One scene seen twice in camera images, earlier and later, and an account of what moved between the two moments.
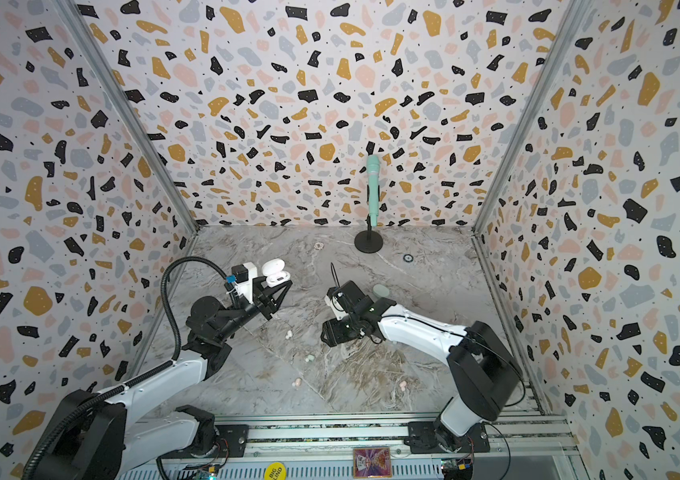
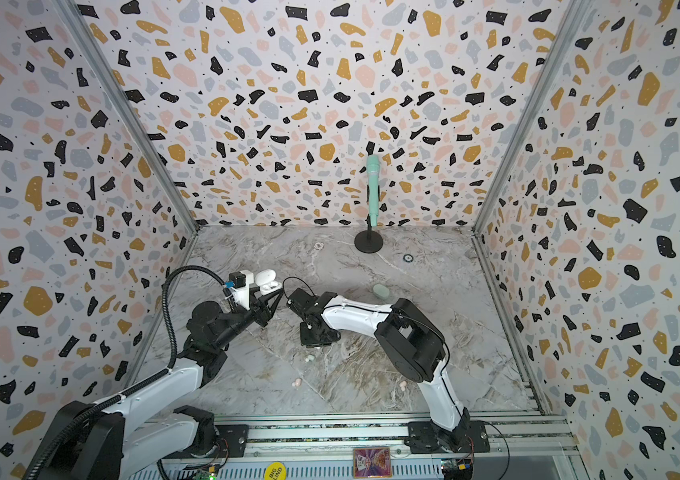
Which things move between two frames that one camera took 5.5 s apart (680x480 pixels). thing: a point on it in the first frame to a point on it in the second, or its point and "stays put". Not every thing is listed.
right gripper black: [346, 318] to [307, 306]
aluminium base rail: [321, 448] stays put
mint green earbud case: [380, 291] stays put
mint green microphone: [373, 167] stays put
